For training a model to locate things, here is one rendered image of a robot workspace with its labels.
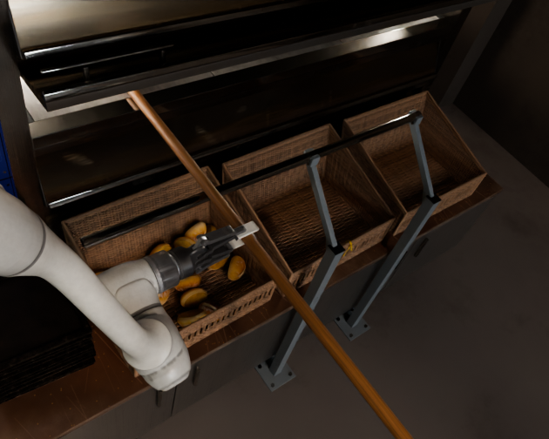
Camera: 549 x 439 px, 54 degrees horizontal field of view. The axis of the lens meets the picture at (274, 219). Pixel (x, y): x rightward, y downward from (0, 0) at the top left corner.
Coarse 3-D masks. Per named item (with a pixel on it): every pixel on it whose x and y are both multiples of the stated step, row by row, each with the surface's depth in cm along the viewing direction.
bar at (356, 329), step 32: (384, 128) 180; (416, 128) 190; (288, 160) 160; (224, 192) 148; (320, 192) 168; (128, 224) 133; (416, 224) 205; (320, 288) 186; (352, 320) 262; (288, 352) 225
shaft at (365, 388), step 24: (168, 144) 150; (192, 168) 145; (216, 192) 141; (264, 264) 131; (288, 288) 127; (312, 312) 124; (336, 360) 119; (360, 384) 116; (384, 408) 113; (408, 432) 111
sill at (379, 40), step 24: (432, 24) 230; (336, 48) 203; (360, 48) 206; (384, 48) 215; (240, 72) 181; (264, 72) 184; (288, 72) 189; (144, 96) 163; (168, 96) 166; (192, 96) 168; (216, 96) 175; (48, 120) 149; (72, 120) 151; (96, 120) 153; (120, 120) 158; (48, 144) 148
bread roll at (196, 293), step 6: (192, 288) 187; (198, 288) 187; (186, 294) 184; (192, 294) 184; (198, 294) 186; (204, 294) 187; (180, 300) 185; (186, 300) 184; (192, 300) 185; (198, 300) 187; (204, 300) 188; (186, 306) 185; (192, 306) 186
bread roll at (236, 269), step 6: (234, 258) 198; (240, 258) 199; (234, 264) 196; (240, 264) 196; (228, 270) 196; (234, 270) 195; (240, 270) 196; (228, 276) 196; (234, 276) 195; (240, 276) 196
